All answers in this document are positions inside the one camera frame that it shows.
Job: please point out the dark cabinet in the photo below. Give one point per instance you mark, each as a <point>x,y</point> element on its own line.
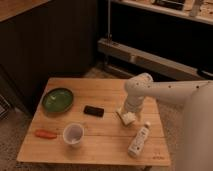
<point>56,39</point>

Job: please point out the white plastic bottle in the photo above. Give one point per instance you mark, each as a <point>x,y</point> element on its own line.
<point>138,142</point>

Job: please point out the green bowl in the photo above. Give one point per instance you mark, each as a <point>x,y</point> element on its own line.
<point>57,100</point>

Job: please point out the black rectangular object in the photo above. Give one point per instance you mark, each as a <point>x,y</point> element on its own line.
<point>94,111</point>

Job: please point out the grey metal rail beam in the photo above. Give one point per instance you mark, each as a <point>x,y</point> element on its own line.
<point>151,62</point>

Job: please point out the orange carrot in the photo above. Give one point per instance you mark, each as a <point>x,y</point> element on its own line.
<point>45,134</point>

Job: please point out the white sponge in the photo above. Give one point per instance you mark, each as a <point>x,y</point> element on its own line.
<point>126,118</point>

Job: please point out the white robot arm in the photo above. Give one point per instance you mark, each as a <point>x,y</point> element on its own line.
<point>195,101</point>

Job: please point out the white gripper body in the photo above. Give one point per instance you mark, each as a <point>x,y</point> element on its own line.
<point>134,109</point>

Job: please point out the white ceramic cup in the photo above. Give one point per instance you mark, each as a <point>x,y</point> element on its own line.
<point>73,135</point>

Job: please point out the wooden table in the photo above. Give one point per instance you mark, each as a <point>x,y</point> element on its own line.
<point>105,139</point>

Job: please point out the wooden shelf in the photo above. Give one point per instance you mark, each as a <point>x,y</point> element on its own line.
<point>195,10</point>

